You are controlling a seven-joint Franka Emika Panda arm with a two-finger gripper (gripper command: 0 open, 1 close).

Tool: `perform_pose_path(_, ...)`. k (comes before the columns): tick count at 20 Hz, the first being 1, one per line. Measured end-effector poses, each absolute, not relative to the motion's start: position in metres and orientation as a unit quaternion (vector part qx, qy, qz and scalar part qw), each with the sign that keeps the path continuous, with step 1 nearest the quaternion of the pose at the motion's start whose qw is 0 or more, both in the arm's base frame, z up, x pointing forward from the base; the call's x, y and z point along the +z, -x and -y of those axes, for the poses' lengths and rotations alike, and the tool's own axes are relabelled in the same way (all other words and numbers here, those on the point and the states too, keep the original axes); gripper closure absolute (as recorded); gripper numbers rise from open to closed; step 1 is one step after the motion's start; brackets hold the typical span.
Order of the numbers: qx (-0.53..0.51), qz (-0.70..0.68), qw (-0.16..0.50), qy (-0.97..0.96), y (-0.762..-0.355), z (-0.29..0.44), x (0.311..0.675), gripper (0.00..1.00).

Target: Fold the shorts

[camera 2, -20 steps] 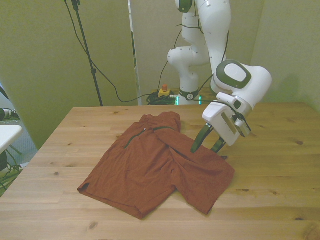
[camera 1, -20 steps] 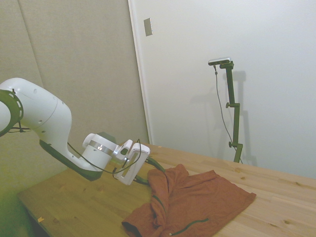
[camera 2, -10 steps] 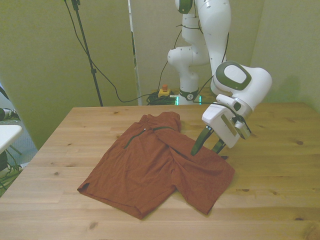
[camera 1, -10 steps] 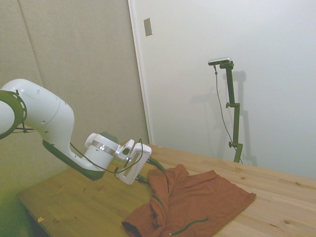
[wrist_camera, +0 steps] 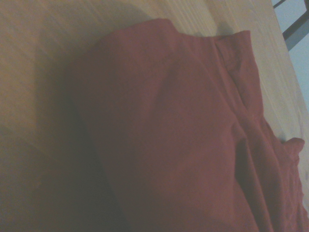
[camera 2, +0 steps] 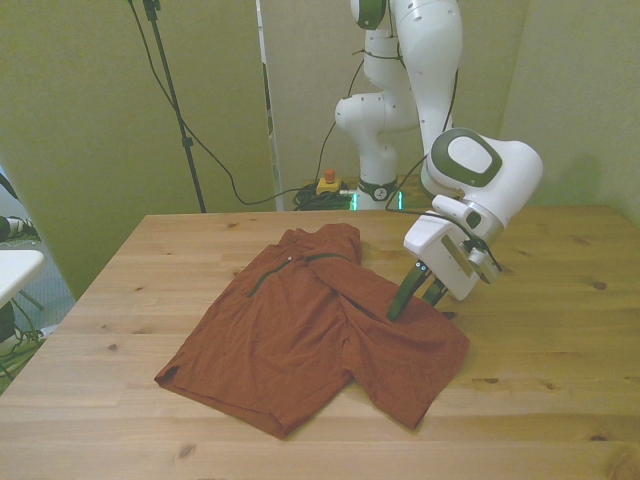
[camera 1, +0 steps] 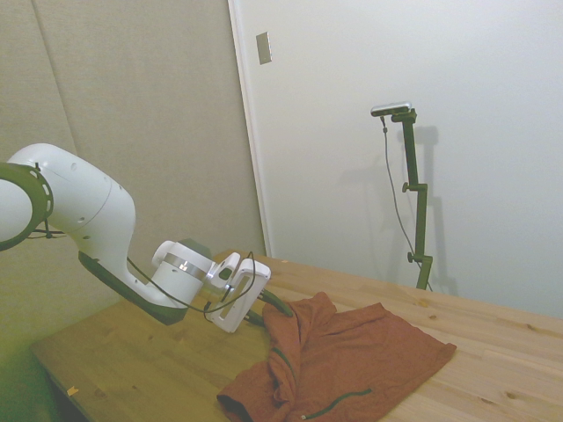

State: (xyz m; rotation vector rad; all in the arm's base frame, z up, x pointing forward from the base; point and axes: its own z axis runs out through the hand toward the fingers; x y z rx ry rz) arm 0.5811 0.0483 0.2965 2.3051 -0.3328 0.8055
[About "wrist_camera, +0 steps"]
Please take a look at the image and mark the dark red zip jacket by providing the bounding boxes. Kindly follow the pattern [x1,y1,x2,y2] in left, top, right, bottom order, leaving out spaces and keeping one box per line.
[63,18,309,232]

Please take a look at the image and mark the black metal frame bars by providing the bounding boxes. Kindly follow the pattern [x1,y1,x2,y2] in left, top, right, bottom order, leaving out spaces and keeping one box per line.
[271,0,309,51]

